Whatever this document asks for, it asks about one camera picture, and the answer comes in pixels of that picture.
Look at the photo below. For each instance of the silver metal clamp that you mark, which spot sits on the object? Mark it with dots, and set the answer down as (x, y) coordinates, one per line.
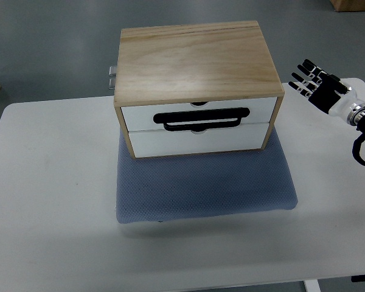
(112, 76)

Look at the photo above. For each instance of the wooden box corner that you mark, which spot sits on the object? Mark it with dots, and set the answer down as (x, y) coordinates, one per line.
(348, 5)

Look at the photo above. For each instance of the white drawer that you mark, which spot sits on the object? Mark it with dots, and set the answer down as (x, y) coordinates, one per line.
(166, 143)
(140, 118)

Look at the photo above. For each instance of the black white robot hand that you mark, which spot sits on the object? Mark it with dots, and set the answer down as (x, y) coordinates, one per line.
(329, 93)

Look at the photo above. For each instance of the blue grey mesh cushion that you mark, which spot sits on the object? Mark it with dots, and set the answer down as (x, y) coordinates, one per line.
(206, 185)

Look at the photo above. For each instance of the white table leg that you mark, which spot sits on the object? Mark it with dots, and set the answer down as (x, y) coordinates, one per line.
(312, 286)

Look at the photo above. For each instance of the wooden drawer cabinet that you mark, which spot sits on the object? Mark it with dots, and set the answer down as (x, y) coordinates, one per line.
(195, 64)

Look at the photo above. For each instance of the black drawer handle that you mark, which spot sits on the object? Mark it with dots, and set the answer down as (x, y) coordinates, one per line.
(202, 120)

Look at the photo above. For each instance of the black table control panel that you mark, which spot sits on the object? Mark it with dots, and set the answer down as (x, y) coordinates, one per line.
(358, 278)

